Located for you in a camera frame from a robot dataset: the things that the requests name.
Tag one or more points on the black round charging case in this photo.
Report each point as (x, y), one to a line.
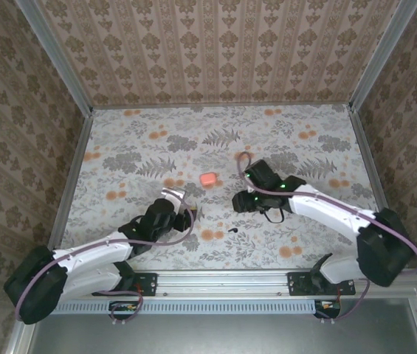
(185, 223)

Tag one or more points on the pink earbud charging case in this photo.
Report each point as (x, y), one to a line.
(208, 180)

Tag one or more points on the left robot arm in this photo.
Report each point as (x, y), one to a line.
(82, 254)

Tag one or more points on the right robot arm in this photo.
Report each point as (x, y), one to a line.
(326, 210)

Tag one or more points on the black connector board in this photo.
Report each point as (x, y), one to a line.
(123, 307)
(328, 306)

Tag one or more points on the grey metal sheet panel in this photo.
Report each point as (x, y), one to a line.
(230, 335)

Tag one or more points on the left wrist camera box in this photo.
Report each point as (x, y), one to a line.
(173, 195)

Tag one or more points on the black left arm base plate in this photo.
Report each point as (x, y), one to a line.
(147, 284)

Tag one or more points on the aluminium front frame rail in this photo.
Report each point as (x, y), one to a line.
(223, 282)

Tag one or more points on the aluminium table side rail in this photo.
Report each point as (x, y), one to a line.
(76, 162)
(367, 155)

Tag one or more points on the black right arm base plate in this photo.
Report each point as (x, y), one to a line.
(298, 284)

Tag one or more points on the aluminium frame post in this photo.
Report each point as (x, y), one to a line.
(379, 55)
(60, 60)

